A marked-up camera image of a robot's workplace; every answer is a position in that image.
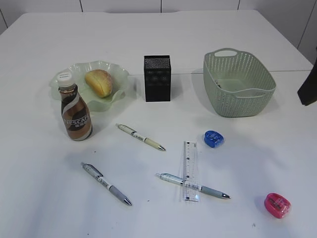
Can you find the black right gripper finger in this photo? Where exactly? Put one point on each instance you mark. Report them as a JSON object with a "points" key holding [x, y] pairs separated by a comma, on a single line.
{"points": [[308, 91]]}

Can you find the bread roll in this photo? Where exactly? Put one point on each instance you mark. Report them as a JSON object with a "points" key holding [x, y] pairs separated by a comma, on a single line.
{"points": [[100, 82]]}

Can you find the Nescafe coffee bottle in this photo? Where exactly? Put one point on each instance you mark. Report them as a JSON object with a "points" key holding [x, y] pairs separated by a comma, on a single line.
{"points": [[74, 111]]}

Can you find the green woven plastic basket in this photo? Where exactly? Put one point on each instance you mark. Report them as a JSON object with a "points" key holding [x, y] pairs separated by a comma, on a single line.
{"points": [[249, 85]]}

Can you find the blue pencil sharpener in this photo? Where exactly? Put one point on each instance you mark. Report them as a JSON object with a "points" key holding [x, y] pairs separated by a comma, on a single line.
{"points": [[213, 139]]}

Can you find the pink pencil sharpener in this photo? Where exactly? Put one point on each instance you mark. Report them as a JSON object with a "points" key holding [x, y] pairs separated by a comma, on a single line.
{"points": [[277, 205]]}

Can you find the black mesh pen holder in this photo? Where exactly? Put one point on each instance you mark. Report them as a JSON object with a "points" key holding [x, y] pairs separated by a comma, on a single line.
{"points": [[157, 75]]}

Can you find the light blue grey pen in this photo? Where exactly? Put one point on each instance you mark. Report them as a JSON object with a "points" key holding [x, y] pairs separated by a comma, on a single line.
{"points": [[200, 188]]}

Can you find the cream white pen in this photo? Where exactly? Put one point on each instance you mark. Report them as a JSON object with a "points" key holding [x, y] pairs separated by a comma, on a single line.
{"points": [[138, 136]]}

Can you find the green wavy glass plate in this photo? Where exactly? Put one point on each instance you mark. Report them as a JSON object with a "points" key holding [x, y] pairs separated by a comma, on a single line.
{"points": [[119, 78]]}

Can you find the white grey pen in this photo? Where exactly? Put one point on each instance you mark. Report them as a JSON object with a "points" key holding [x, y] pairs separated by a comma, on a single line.
{"points": [[100, 178]]}

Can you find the clear plastic ruler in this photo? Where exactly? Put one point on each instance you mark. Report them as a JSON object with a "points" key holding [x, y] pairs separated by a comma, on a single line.
{"points": [[190, 170]]}

